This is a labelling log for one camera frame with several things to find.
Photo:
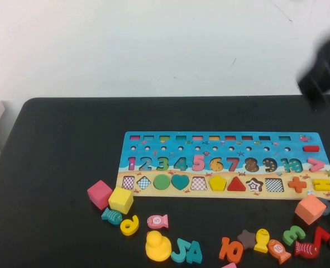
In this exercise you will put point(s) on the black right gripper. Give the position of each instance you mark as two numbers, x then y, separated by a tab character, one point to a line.
321	78

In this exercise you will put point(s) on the yellow pentagon piece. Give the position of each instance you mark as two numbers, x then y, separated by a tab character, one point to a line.
217	183

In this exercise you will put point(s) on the red triangle piece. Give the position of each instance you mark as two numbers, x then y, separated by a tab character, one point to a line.
236	185

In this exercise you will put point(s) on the colourful wooden puzzle board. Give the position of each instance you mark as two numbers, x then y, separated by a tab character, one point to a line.
167	145

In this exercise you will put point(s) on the red fish piece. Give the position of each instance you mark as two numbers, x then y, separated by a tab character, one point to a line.
307	249

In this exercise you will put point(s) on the yellow fish piece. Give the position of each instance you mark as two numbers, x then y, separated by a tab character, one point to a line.
262	240

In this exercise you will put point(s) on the teal heart piece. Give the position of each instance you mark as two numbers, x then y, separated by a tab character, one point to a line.
180	181

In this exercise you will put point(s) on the brown star piece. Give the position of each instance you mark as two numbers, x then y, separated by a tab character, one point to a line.
247	238

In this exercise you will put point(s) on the orange fish piece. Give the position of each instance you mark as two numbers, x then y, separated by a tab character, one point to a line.
278	249

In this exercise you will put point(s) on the green circle piece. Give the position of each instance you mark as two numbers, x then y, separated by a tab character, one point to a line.
162	182

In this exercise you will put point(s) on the small pink piece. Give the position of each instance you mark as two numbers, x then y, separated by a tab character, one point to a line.
231	265

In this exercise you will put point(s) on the pink fish piece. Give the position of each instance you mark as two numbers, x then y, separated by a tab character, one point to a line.
157	221

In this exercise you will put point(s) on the teal fish piece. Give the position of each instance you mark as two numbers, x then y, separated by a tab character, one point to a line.
111	215

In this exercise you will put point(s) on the red minus sign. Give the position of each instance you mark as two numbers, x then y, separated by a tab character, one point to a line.
311	148

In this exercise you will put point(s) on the pink greater-than sign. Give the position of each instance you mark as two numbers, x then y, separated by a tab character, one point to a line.
316	164

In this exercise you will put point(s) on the yellow equals sign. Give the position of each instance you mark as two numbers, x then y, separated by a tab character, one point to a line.
322	184

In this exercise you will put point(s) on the orange plus sign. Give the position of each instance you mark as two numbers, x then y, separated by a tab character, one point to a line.
296	184

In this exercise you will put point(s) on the salmon orange cube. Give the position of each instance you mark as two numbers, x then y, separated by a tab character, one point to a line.
310	210

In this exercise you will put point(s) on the red number seven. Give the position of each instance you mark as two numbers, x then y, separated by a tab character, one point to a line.
322	236

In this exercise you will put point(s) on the green number three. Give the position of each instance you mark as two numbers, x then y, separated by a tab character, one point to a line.
291	237

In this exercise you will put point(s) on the orange number ten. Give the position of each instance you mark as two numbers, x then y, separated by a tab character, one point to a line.
233	251

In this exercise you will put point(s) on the teal number four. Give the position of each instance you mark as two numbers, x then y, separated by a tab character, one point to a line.
195	252

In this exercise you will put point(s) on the yellow cube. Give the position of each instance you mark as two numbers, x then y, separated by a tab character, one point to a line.
120	199

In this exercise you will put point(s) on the yellow duck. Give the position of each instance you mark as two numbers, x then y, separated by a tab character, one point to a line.
157	248

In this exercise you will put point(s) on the yellow number six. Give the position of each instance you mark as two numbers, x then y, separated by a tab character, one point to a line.
129	227

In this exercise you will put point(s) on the magenta cube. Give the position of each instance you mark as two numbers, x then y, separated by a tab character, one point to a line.
97	194

